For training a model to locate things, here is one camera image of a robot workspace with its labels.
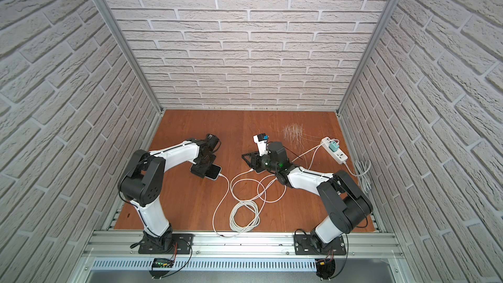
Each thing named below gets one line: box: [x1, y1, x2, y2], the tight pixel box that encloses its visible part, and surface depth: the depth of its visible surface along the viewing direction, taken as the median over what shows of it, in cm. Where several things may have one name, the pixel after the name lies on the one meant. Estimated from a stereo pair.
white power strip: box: [320, 136, 349, 165], surface depth 99 cm
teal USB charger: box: [328, 141, 340, 152], surface depth 97 cm
